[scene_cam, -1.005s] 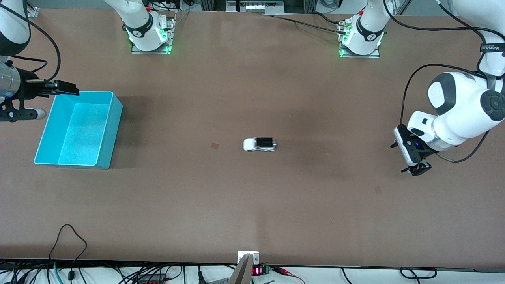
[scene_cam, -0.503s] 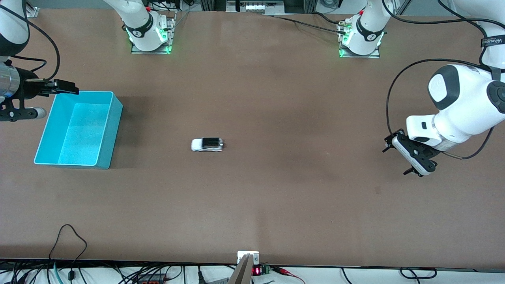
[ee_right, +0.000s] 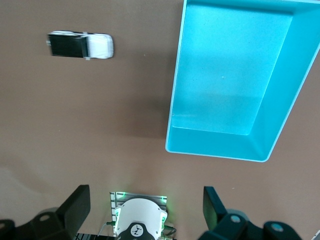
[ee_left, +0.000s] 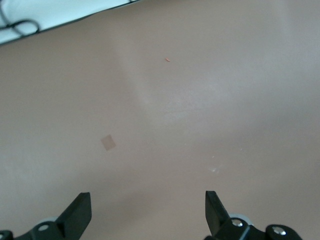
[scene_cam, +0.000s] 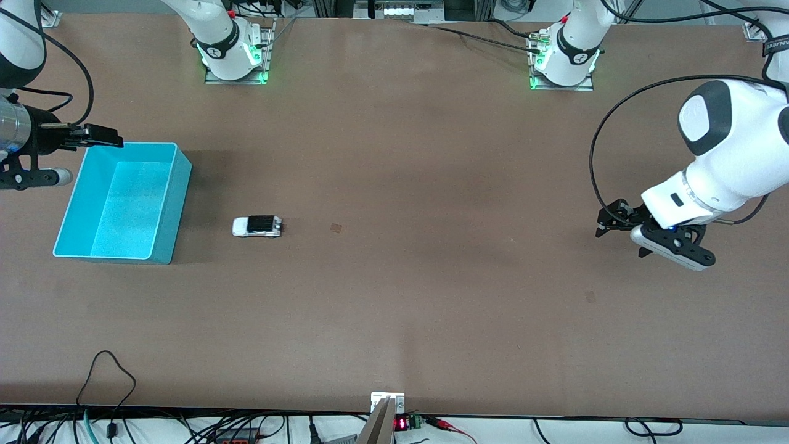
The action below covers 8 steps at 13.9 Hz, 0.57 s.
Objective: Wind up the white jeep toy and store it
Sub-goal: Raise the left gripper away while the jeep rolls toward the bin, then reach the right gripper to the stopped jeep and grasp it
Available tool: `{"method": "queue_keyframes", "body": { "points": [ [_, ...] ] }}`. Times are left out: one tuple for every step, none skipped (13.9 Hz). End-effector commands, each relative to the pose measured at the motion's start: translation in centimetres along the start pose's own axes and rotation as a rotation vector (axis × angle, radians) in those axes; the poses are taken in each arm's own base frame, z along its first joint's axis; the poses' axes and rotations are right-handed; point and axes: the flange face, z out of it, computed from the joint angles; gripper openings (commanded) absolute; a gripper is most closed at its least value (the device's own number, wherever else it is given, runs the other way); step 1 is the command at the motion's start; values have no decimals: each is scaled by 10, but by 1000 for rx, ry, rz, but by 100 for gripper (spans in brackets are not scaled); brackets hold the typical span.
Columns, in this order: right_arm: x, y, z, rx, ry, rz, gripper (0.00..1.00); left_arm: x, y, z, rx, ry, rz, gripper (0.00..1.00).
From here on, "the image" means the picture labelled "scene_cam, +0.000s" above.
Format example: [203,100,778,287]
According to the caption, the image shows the black coiled cable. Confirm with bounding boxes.
[623,417,684,438]

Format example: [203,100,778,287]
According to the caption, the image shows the grey equipment box with lights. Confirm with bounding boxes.
[354,0,446,25]

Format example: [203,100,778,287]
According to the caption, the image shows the white jeep toy black roof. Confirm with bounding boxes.
[232,215,285,239]

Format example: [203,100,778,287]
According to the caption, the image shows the thin black looped cable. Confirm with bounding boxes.
[75,350,137,409]

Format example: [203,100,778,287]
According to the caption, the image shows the black cable across table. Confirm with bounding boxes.
[424,18,544,57]

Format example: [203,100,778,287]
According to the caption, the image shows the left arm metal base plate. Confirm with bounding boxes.
[528,31,595,93]

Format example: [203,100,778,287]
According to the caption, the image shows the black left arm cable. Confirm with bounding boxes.
[589,0,789,226]

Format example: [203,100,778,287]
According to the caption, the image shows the turquoise plastic bin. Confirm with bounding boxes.
[52,141,192,265]

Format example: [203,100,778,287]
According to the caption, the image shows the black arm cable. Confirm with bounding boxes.
[0,9,95,128]
[589,0,789,226]

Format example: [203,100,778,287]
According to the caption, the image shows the red clip lead wire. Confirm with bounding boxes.
[425,416,476,444]

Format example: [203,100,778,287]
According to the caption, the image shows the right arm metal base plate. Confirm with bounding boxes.
[204,17,276,86]

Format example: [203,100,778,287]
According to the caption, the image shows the aluminium camera mount bar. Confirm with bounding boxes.
[356,392,406,444]

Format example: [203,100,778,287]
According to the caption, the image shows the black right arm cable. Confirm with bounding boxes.
[0,9,95,128]

